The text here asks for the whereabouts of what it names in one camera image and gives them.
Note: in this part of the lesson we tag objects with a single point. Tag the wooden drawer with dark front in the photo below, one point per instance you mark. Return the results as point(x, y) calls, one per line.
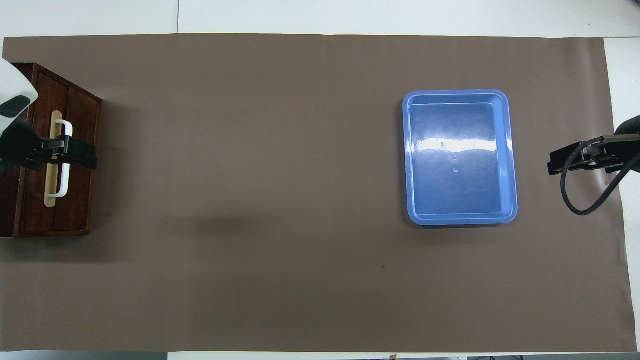
point(80, 200)

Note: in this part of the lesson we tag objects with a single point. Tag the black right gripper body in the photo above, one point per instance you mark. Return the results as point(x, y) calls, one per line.
point(617, 147)

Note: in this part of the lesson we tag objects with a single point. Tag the brown table mat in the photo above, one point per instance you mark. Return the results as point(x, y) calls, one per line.
point(280, 200)

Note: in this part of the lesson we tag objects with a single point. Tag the dark wooden drawer cabinet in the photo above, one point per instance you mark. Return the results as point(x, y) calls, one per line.
point(7, 205)

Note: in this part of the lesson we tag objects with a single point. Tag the blue plastic tray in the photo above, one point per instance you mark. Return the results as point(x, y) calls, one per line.
point(457, 190)

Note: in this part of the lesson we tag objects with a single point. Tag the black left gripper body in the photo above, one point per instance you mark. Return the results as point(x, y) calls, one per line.
point(22, 147)

